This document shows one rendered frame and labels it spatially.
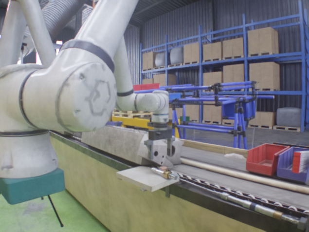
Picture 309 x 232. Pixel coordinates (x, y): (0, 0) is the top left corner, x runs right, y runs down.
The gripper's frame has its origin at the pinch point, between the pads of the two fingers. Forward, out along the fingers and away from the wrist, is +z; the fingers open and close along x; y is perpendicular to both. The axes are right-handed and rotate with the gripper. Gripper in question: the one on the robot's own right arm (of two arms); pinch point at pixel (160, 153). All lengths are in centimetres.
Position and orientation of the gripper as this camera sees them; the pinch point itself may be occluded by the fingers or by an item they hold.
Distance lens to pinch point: 121.4
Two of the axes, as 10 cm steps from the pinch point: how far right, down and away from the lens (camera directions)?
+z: 0.0, 10.0, 0.7
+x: 7.7, -0.5, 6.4
